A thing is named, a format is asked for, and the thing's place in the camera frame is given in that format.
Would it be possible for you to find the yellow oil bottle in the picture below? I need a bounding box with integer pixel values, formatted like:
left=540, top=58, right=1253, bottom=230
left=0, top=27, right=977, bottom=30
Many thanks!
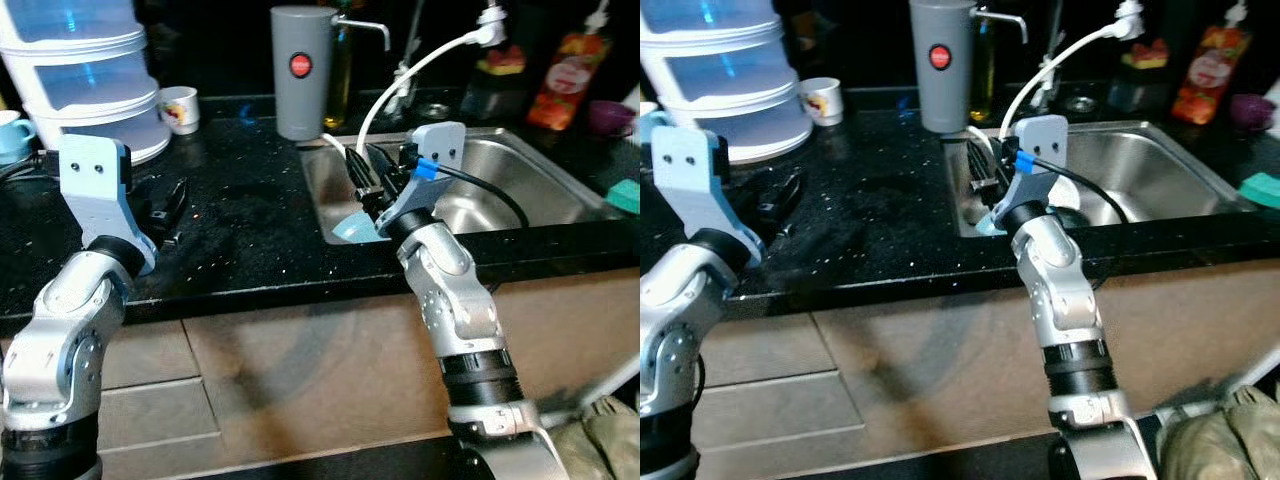
left=325, top=25, right=353, bottom=129
left=968, top=20, right=996, bottom=123

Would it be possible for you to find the tall grey canister red label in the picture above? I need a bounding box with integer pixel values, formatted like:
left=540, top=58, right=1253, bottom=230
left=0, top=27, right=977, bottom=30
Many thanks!
left=270, top=5, right=339, bottom=141
left=908, top=0, right=976, bottom=134

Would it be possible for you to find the white mug cherry print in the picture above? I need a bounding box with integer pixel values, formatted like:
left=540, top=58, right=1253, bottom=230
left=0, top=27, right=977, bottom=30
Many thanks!
left=800, top=77, right=843, bottom=127
left=158, top=86, right=201, bottom=136

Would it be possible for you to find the white stacked food container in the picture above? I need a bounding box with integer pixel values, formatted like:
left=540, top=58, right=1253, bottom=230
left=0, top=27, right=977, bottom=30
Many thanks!
left=0, top=0, right=173, bottom=168
left=640, top=0, right=813, bottom=164

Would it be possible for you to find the dark sponge holder container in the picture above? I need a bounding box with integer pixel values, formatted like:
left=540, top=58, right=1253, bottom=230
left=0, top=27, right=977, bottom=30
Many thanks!
left=1108, top=65, right=1166, bottom=111
left=465, top=70, right=526, bottom=121

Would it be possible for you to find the chrome canister spout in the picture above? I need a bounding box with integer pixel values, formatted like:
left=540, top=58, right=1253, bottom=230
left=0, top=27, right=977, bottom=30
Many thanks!
left=975, top=8, right=1029, bottom=43
left=335, top=15, right=391, bottom=51

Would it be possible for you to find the stainless steel sink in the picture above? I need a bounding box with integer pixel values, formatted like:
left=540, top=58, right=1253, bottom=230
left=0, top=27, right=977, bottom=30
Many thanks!
left=943, top=119, right=1259, bottom=239
left=298, top=126, right=623, bottom=247

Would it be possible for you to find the light blue mug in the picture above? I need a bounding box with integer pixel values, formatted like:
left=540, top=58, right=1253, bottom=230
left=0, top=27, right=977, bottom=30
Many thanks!
left=0, top=110, right=37, bottom=167

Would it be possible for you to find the red yellow green sponge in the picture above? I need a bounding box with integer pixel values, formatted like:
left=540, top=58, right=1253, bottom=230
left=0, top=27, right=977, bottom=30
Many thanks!
left=478, top=45, right=526, bottom=76
left=1122, top=38, right=1169, bottom=69

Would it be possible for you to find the purple cup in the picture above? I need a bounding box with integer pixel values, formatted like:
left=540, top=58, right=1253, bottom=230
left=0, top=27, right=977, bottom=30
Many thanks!
left=1230, top=93, right=1276, bottom=131
left=588, top=100, right=636, bottom=138

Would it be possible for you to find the white faucet adapter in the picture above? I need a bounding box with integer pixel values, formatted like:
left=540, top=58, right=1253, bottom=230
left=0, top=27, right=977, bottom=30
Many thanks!
left=478, top=3, right=508, bottom=48
left=1113, top=0, right=1144, bottom=41

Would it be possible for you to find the orange fruit print pouch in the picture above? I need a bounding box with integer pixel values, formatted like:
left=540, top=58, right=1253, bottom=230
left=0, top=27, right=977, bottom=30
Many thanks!
left=1172, top=0, right=1251, bottom=126
left=527, top=5, right=611, bottom=131

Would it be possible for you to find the white bar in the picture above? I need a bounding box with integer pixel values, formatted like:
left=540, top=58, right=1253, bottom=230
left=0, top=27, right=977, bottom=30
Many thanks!
left=1150, top=365, right=1280, bottom=421

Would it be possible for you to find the olive plastic bag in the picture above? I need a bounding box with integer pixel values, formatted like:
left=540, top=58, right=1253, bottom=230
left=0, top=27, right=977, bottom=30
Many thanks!
left=1158, top=385, right=1280, bottom=480
left=548, top=395, right=641, bottom=480

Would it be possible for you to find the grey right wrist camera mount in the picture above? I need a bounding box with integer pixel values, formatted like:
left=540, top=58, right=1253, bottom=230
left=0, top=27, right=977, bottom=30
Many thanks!
left=375, top=121, right=469, bottom=238
left=992, top=114, right=1071, bottom=226

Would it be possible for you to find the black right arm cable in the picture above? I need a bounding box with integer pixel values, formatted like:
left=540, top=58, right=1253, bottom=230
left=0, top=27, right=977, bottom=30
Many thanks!
left=1035, top=155, right=1131, bottom=223
left=425, top=162, right=531, bottom=233

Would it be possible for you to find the white flexible faucet hose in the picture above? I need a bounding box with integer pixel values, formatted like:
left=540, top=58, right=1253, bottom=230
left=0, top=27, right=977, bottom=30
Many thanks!
left=997, top=22, right=1123, bottom=141
left=356, top=30, right=491, bottom=151

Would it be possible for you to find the chrome faucet post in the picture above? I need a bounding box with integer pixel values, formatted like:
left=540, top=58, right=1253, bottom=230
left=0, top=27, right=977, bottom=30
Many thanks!
left=403, top=0, right=426, bottom=101
left=1043, top=0, right=1063, bottom=91

